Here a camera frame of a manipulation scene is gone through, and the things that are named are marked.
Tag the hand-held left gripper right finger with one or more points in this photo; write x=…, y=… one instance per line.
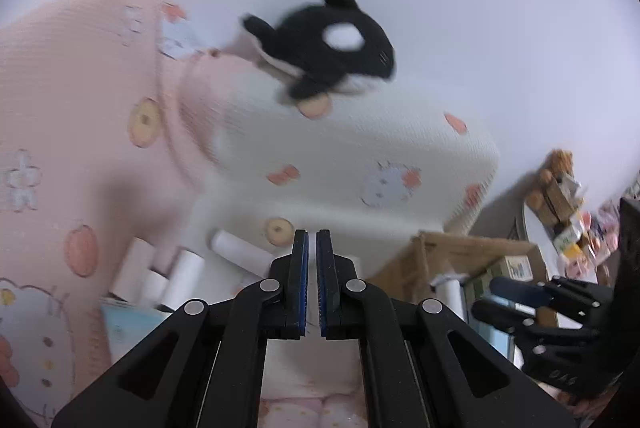
x=322, y=288

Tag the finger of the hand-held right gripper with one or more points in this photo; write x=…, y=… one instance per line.
x=515, y=290
x=500, y=312

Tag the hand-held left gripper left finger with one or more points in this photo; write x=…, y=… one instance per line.
x=300, y=288

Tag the white paper roll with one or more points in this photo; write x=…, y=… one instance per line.
x=156, y=288
x=132, y=268
x=235, y=250
x=185, y=278

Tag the brown cardboard box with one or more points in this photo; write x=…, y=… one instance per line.
x=425, y=258

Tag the light blue packet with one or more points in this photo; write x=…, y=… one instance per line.
x=130, y=325

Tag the green white carton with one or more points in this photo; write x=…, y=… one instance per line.
x=505, y=275

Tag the white round table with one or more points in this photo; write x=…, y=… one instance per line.
x=537, y=228

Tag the pile of small boxes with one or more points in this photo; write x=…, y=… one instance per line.
x=575, y=228

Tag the pink floral bedding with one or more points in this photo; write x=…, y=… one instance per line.
x=310, y=410

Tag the brown teddy bear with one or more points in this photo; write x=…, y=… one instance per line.
x=557, y=167

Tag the white printed pillow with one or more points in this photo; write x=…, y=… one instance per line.
x=350, y=147

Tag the black white orca plush toy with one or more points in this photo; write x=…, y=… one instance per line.
x=310, y=47

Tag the pink printed blanket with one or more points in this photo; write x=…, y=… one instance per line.
x=75, y=107

